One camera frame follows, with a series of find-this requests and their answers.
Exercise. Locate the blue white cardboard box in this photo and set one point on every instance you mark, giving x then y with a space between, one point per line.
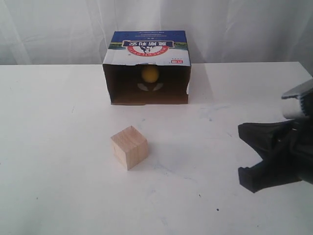
130 51

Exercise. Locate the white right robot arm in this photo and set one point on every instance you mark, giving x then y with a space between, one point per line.
286 148

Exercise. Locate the yellow ball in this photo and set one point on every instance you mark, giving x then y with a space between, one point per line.
150 73

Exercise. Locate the light wooden cube block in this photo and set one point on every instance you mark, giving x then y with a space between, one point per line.
130 147

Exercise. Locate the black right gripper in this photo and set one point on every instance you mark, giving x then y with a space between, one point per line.
287 146

